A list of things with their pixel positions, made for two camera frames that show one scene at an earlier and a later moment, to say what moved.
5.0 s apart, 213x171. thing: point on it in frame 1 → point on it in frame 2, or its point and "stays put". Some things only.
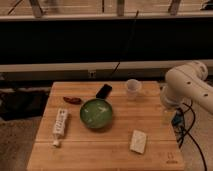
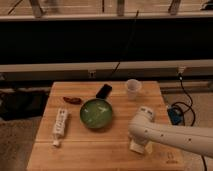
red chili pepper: (72, 100) stays put
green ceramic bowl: (95, 113) stays put
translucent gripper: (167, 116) → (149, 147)
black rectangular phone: (104, 91) stays put
